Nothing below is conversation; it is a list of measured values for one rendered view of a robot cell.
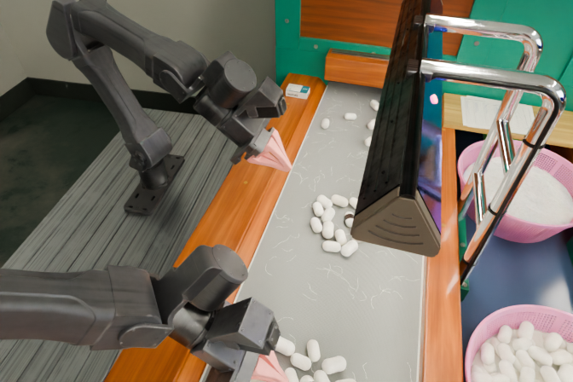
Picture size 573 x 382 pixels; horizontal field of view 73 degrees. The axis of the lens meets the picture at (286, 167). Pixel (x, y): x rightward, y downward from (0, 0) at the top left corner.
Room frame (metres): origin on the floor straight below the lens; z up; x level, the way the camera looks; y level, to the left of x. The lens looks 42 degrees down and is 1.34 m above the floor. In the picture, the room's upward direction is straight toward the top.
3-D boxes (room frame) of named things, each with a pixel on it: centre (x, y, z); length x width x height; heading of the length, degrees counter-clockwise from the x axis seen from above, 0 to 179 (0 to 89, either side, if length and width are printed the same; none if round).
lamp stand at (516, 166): (0.49, -0.26, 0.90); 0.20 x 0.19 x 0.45; 163
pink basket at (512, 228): (0.60, -0.50, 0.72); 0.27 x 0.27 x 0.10
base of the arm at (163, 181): (0.68, 0.32, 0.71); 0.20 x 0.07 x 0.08; 168
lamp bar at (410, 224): (0.51, -0.19, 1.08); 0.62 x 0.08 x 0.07; 163
